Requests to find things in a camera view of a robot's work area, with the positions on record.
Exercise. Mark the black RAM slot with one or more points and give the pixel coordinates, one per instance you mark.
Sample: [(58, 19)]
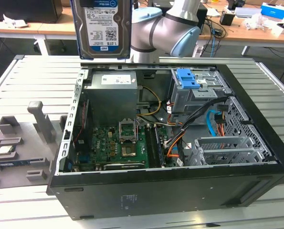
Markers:
[(152, 148)]

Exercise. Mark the large black box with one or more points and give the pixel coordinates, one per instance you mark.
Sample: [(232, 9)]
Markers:
[(24, 9)]

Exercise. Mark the green motherboard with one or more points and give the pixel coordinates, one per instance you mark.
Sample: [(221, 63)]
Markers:
[(103, 145)]

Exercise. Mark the CPU socket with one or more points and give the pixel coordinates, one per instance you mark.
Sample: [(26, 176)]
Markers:
[(129, 151)]

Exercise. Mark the grey power supply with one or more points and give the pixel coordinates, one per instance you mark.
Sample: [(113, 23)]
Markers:
[(113, 100)]

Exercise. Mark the grey metal drive cage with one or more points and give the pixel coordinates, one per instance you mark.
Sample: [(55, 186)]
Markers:
[(187, 100)]

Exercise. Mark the crumpled white plastic bag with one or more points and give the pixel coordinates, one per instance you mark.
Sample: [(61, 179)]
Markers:
[(256, 21)]

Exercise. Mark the grey metal disk bay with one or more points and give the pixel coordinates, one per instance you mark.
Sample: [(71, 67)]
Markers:
[(227, 152)]

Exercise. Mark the blue cardboard box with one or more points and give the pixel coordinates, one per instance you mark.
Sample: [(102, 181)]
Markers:
[(274, 9)]

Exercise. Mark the blue plastic drive latch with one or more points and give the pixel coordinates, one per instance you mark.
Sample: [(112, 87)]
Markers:
[(186, 78)]

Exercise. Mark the grey parts rack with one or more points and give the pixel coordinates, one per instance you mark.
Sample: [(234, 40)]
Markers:
[(29, 152)]

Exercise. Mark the small white box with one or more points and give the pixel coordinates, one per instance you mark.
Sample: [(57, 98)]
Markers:
[(283, 29)]

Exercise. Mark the black graphics card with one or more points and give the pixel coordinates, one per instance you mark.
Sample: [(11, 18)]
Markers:
[(125, 166)]

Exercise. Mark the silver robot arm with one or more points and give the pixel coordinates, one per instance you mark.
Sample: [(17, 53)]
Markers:
[(160, 28)]

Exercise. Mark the crumpled white paper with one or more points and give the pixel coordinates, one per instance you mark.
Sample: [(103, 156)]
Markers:
[(13, 21)]

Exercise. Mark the silver CPU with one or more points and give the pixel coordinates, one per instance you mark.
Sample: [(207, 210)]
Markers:
[(4, 150)]

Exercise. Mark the black PC case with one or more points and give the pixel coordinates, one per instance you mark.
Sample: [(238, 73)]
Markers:
[(156, 190)]

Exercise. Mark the installed RAM stick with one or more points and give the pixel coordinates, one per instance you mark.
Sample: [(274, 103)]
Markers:
[(160, 145)]

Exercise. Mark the flat silver device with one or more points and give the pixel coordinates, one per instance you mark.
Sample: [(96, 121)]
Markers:
[(248, 12)]

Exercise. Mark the wooden desk white frame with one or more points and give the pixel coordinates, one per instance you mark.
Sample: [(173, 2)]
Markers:
[(251, 35), (24, 29)]

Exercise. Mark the hard disk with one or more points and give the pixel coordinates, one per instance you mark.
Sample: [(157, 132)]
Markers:
[(101, 28)]

